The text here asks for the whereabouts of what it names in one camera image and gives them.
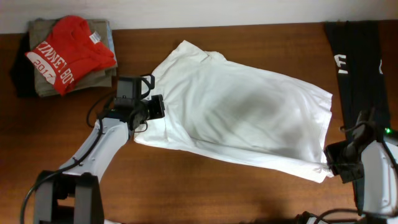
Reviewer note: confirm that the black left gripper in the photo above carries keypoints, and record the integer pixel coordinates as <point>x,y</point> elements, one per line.
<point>157,108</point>

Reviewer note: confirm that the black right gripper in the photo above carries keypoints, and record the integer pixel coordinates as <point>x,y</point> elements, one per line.
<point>330,152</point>

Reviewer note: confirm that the white t-shirt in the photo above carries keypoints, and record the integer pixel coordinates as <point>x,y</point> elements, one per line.
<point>240,114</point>

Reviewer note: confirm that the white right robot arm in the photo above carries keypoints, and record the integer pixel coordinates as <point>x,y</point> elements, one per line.
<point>371,156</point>

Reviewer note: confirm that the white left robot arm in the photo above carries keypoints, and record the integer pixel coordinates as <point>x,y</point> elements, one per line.
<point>72,193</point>

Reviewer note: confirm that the red folded printed t-shirt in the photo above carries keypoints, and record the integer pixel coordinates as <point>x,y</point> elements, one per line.
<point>70,52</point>

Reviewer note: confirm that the black garment with white letters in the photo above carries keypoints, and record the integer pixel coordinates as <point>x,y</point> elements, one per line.
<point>361,82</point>

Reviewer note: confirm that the black folded garment under stack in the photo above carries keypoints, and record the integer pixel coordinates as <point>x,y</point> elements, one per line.
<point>22,71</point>

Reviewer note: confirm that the olive folded garment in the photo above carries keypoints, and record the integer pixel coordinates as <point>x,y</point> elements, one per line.
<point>41,28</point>

